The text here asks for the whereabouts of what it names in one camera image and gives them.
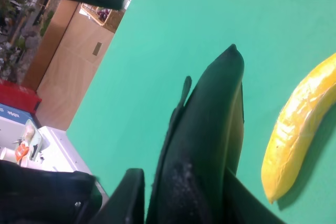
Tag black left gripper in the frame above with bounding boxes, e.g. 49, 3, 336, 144
1, 161, 103, 223

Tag yellow banana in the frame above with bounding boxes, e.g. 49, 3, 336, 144
261, 55, 335, 204

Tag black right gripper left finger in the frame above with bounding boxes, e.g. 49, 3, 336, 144
90, 168, 145, 224

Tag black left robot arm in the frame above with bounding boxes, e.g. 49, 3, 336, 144
1, 0, 124, 223

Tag red plastic bin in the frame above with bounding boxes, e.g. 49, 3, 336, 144
0, 79, 42, 114

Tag black curved case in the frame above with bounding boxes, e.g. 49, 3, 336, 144
146, 45, 244, 223

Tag cardboard box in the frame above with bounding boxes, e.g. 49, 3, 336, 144
22, 0, 114, 131

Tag wicker basket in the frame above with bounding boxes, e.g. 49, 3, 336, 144
81, 0, 145, 34

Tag green table cloth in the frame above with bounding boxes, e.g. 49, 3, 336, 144
67, 0, 335, 223

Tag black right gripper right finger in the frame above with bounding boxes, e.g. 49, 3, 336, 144
223, 168, 283, 224

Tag white cluttered table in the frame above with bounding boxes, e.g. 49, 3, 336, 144
0, 103, 110, 201

